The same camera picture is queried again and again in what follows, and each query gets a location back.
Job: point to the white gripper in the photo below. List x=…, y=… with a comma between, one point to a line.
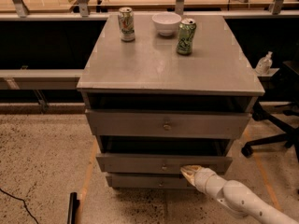
x=201, y=177

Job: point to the grey drawer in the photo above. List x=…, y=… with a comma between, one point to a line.
x=215, y=125
x=136, y=181
x=162, y=157

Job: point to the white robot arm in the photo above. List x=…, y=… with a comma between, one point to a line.
x=234, y=196

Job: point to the grey bottom drawer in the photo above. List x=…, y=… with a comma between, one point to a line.
x=136, y=181

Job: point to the grey wooden drawer cabinet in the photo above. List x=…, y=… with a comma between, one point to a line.
x=148, y=75

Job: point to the grey top drawer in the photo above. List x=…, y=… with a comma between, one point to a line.
x=215, y=125

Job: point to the black office chair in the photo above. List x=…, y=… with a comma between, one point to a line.
x=290, y=135

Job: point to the black bar on floor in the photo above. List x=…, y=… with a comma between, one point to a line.
x=72, y=208

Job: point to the clear sanitizer pump bottle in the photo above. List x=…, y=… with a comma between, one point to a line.
x=264, y=64

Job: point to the white ceramic bowl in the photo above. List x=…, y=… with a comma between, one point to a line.
x=166, y=23

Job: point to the white green soda can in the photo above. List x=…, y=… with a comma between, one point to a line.
x=126, y=24

